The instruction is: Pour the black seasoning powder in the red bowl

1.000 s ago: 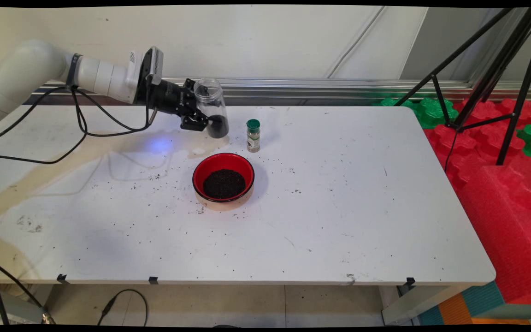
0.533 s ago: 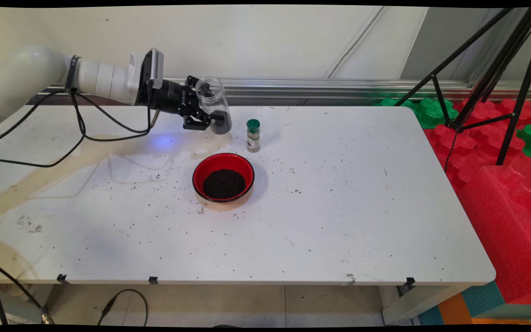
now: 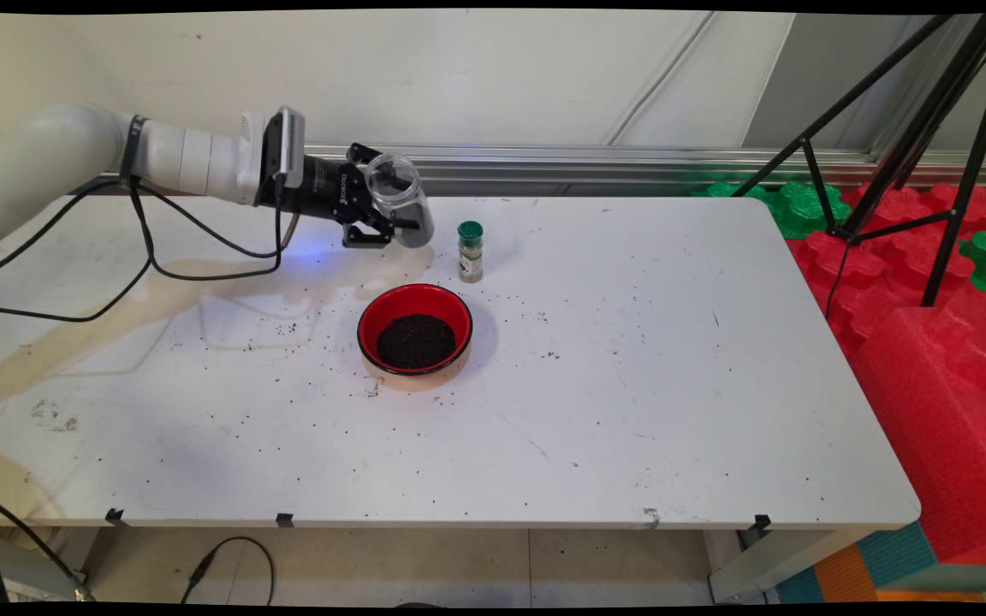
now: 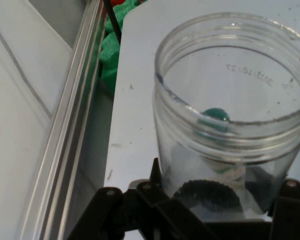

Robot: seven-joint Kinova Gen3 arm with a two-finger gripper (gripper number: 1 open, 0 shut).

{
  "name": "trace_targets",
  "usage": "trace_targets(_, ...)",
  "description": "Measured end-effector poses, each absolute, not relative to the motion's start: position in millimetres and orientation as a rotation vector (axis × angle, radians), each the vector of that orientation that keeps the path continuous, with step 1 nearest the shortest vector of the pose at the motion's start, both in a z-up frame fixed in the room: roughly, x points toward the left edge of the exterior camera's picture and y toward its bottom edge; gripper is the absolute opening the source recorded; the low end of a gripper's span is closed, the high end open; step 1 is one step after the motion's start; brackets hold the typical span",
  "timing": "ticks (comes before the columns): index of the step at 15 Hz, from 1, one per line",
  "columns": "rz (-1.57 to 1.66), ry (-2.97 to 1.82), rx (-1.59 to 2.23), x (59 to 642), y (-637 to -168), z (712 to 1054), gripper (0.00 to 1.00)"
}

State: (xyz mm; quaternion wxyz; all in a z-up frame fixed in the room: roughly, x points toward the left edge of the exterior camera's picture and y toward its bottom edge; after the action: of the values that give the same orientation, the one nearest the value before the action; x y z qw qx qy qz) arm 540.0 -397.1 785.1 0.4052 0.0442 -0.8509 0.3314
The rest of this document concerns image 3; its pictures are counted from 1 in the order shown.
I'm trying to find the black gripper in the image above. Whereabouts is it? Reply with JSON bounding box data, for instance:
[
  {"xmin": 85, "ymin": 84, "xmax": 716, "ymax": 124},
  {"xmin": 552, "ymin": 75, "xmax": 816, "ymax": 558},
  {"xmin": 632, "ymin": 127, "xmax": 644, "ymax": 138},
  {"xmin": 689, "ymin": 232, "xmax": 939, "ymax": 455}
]
[{"xmin": 275, "ymin": 142, "xmax": 422, "ymax": 250}]

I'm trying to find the clear plastic jar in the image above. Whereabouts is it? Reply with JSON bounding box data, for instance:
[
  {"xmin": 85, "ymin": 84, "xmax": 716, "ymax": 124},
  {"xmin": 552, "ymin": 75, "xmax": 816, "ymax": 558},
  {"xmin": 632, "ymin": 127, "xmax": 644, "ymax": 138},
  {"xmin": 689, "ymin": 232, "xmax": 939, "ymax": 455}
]
[{"xmin": 365, "ymin": 152, "xmax": 436, "ymax": 250}]

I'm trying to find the red bowl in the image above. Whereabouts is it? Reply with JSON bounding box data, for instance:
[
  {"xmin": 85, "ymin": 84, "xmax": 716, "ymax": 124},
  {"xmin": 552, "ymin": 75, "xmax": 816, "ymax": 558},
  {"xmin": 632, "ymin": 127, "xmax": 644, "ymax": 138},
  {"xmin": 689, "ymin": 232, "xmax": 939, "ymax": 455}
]
[{"xmin": 358, "ymin": 283, "xmax": 474, "ymax": 393}]

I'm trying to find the green capped spice bottle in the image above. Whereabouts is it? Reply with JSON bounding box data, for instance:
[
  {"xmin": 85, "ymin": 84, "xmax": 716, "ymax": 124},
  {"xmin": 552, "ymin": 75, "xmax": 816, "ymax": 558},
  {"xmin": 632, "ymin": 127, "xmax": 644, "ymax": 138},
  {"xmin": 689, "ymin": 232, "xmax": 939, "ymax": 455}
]
[{"xmin": 458, "ymin": 221, "xmax": 485, "ymax": 284}]

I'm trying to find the black seeds pile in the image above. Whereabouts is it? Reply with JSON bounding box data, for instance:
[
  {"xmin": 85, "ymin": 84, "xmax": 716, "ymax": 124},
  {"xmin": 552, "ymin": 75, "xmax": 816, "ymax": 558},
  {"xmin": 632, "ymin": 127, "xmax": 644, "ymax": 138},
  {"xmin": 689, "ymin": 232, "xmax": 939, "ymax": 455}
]
[{"xmin": 377, "ymin": 313, "xmax": 458, "ymax": 370}]

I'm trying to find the grey table leg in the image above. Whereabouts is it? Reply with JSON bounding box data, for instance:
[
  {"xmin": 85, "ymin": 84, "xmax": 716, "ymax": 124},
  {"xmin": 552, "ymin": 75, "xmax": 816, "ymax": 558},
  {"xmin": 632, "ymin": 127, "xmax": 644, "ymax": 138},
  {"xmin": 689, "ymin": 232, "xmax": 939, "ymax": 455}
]
[
  {"xmin": 0, "ymin": 530, "xmax": 87, "ymax": 601},
  {"xmin": 707, "ymin": 526, "xmax": 879, "ymax": 604}
]

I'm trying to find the black tripod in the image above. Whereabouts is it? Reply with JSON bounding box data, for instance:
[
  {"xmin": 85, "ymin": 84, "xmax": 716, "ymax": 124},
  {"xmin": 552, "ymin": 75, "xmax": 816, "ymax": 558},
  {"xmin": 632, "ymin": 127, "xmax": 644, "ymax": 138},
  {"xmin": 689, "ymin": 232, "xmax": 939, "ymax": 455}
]
[{"xmin": 728, "ymin": 12, "xmax": 986, "ymax": 319}]

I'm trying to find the orange foam floor tile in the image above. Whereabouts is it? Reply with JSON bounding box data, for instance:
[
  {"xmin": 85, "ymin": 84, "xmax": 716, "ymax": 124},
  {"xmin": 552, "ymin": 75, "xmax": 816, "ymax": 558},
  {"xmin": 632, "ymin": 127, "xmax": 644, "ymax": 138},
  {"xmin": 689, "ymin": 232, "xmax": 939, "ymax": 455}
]
[{"xmin": 814, "ymin": 545, "xmax": 986, "ymax": 604}]

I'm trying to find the large red foam block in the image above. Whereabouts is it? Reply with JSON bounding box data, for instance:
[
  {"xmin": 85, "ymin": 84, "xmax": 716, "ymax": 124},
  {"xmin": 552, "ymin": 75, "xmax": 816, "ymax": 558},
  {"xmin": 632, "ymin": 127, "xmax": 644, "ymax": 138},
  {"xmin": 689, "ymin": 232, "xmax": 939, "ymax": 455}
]
[{"xmin": 848, "ymin": 287, "xmax": 986, "ymax": 566}]

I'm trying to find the teal foam floor tile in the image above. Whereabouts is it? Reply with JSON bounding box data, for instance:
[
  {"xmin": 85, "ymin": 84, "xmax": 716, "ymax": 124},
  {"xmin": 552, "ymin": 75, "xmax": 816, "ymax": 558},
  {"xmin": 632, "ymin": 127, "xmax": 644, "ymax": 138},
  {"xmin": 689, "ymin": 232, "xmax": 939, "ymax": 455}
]
[{"xmin": 775, "ymin": 522, "xmax": 939, "ymax": 604}]

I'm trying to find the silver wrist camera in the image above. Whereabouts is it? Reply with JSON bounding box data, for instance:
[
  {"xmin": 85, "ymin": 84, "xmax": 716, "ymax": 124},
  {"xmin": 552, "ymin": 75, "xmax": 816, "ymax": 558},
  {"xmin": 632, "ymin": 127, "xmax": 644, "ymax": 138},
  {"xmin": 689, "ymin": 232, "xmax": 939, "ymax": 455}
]
[{"xmin": 264, "ymin": 106, "xmax": 306, "ymax": 185}]

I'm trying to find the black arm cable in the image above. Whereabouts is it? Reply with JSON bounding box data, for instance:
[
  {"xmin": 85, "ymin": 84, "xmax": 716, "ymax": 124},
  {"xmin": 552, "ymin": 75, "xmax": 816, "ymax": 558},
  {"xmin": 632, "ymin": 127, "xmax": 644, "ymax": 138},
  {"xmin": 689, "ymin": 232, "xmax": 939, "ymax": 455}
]
[
  {"xmin": 0, "ymin": 175, "xmax": 301, "ymax": 287},
  {"xmin": 0, "ymin": 175, "xmax": 288, "ymax": 324}
]

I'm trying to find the aluminium wall rail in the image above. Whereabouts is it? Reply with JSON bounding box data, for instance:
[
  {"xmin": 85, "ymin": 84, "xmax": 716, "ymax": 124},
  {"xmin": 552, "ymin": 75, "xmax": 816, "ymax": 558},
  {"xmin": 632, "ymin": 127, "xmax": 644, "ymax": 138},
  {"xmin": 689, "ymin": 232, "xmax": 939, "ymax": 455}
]
[{"xmin": 0, "ymin": 139, "xmax": 986, "ymax": 191}]

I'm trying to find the white wall cable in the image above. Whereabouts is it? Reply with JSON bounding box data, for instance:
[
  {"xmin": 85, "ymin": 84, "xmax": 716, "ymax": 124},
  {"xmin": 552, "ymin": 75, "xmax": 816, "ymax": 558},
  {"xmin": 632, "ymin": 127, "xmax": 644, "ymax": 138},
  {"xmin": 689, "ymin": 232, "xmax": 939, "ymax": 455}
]
[{"xmin": 606, "ymin": 12, "xmax": 716, "ymax": 146}]

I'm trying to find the black cable with plug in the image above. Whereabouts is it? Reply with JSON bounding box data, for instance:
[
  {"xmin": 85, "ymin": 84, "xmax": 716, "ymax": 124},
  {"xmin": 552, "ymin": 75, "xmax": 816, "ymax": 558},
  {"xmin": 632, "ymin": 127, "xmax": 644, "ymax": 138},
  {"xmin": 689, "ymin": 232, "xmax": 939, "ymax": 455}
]
[{"xmin": 181, "ymin": 536, "xmax": 276, "ymax": 607}]

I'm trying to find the thin black tripod cable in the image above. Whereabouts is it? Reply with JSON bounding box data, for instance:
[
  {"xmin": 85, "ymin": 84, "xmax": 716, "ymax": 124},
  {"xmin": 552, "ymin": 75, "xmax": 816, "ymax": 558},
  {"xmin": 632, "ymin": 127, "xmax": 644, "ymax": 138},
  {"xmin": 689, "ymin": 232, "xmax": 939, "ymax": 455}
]
[{"xmin": 825, "ymin": 240, "xmax": 853, "ymax": 319}]

